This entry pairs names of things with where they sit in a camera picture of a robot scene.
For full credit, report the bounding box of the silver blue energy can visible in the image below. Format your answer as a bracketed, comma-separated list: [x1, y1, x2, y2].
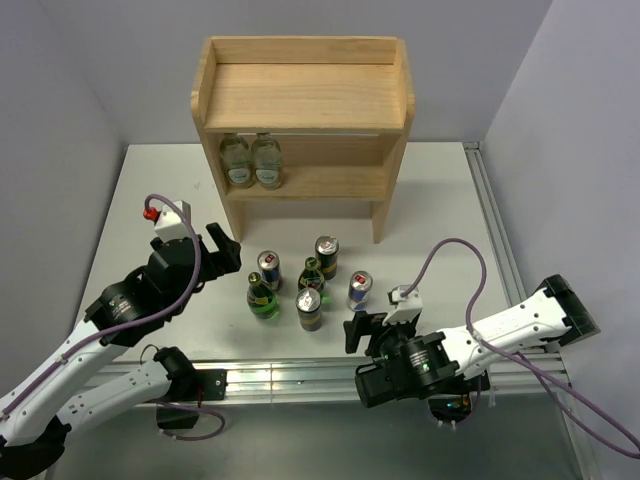
[347, 270, 373, 311]

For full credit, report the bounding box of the green glass bottle front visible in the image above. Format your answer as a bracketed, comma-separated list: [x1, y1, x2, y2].
[246, 272, 279, 319]

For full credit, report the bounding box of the green glass bottle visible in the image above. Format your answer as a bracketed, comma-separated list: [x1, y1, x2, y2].
[246, 272, 279, 319]
[297, 257, 325, 295]

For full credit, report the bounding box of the black yellow soda can front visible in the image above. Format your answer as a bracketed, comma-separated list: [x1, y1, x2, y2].
[295, 288, 322, 331]

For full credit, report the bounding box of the black yellow soda can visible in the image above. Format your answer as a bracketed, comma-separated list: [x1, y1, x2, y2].
[315, 235, 339, 280]
[295, 288, 322, 331]

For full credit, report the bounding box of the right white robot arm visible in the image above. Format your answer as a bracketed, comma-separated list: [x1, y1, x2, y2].
[344, 275, 600, 408]

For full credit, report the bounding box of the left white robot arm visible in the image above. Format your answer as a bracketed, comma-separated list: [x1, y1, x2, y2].
[1, 223, 241, 479]

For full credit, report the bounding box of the wooden two-tier shelf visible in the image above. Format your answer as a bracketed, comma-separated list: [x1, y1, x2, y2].
[190, 36, 416, 242]

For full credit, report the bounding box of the blue red energy can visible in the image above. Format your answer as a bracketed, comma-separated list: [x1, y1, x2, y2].
[257, 250, 283, 291]

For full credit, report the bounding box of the green glass bottle rear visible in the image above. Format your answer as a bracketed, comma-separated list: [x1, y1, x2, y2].
[297, 257, 325, 295]

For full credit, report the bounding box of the clear glass bottle left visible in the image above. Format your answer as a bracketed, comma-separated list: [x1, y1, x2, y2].
[219, 133, 254, 188]

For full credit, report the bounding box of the clear glass bottle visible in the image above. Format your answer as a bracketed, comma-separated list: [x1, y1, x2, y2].
[251, 132, 283, 189]
[219, 133, 254, 188]

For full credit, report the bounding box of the clear glass bottle right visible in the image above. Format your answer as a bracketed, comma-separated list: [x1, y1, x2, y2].
[251, 132, 283, 189]

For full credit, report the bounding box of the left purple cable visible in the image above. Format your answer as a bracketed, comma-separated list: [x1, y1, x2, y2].
[0, 193, 203, 421]

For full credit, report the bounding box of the purple cable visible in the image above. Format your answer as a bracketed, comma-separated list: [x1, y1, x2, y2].
[0, 193, 203, 421]
[399, 237, 640, 459]

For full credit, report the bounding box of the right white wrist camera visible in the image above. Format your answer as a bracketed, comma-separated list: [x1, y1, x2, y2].
[384, 285, 423, 325]

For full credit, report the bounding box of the aluminium front rail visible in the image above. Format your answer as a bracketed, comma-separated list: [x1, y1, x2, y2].
[80, 349, 569, 405]

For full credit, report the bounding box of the aluminium side rail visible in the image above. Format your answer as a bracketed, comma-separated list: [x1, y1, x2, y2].
[463, 142, 602, 479]

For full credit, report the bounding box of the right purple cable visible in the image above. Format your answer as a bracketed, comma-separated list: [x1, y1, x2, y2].
[399, 237, 640, 459]

